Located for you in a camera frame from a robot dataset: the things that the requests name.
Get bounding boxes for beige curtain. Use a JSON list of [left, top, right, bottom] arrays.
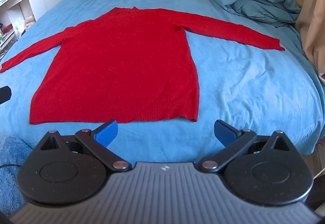
[[287, 0, 325, 77]]

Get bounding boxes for blue fluffy rug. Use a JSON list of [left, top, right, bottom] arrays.
[[0, 135, 33, 214]]

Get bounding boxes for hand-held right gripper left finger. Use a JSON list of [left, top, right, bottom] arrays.
[[34, 120, 132, 172]]

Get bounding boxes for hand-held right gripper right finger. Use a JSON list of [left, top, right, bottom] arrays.
[[200, 120, 297, 172]]

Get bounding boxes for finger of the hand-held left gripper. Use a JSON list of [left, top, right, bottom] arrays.
[[0, 86, 12, 103]]

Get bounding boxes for white shelf unit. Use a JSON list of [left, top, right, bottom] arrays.
[[0, 0, 42, 62]]

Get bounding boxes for red knit sweater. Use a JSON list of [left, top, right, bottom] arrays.
[[0, 6, 285, 125]]

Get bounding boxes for bed with blue sheet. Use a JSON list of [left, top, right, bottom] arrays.
[[0, 0, 325, 164]]

